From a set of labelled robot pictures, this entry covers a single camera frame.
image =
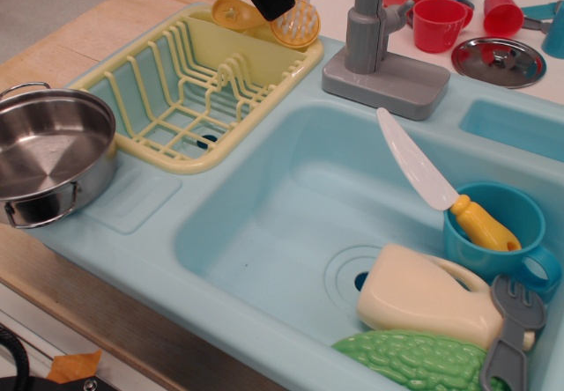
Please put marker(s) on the yellow dish rack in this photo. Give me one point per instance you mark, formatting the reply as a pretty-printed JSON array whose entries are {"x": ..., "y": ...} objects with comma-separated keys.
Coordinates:
[{"x": 187, "y": 91}]

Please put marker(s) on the black device base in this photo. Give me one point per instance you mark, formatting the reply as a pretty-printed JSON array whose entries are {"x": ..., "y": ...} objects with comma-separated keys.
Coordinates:
[{"x": 89, "y": 384}]

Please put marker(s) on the white knife yellow handle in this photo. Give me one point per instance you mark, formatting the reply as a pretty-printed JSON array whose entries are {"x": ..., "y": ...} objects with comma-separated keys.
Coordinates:
[{"x": 481, "y": 228}]

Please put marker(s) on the grey toy faucet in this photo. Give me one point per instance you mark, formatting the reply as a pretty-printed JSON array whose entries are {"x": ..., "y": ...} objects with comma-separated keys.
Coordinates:
[{"x": 365, "y": 71}]

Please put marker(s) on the cream plastic jug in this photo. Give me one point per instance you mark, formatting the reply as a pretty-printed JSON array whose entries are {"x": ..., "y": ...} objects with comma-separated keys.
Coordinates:
[{"x": 409, "y": 290}]

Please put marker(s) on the teal utensil handle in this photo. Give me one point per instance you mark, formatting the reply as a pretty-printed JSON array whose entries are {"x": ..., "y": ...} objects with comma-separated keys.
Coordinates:
[{"x": 542, "y": 11}]

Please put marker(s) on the green plastic vegetable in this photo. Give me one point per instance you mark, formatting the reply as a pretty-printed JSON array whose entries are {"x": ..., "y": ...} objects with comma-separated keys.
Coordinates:
[{"x": 417, "y": 360}]

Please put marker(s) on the blue plastic cup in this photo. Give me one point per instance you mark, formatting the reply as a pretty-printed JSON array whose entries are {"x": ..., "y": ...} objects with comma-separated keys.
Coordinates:
[{"x": 533, "y": 265}]

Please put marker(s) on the steel pot lid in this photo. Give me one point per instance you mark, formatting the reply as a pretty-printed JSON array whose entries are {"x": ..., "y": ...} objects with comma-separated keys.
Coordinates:
[{"x": 497, "y": 61}]

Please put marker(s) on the steel pot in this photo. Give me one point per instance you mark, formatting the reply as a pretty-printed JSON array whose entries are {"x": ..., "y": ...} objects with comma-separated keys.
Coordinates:
[{"x": 58, "y": 153}]

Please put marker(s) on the grey plastic fork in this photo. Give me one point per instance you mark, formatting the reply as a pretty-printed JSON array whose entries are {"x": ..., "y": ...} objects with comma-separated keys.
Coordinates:
[{"x": 522, "y": 311}]

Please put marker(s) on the light blue toy sink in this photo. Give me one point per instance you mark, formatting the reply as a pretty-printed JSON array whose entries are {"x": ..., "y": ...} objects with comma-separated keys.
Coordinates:
[{"x": 258, "y": 255}]

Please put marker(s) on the teal cup right edge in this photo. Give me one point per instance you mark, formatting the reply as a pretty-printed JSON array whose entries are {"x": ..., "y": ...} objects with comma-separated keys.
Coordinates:
[{"x": 553, "y": 43}]

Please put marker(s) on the red cup front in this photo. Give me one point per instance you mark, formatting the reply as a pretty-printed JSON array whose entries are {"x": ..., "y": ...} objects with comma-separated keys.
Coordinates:
[{"x": 437, "y": 24}]

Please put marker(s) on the orange tape piece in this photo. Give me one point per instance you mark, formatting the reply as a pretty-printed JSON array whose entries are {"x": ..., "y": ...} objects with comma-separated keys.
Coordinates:
[{"x": 68, "y": 368}]

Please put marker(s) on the red cup right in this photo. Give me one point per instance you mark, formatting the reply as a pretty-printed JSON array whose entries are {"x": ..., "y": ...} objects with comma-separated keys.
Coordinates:
[{"x": 502, "y": 18}]

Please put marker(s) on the yellow dish brush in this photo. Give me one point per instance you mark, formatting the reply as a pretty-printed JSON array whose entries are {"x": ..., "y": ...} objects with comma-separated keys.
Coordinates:
[{"x": 297, "y": 28}]

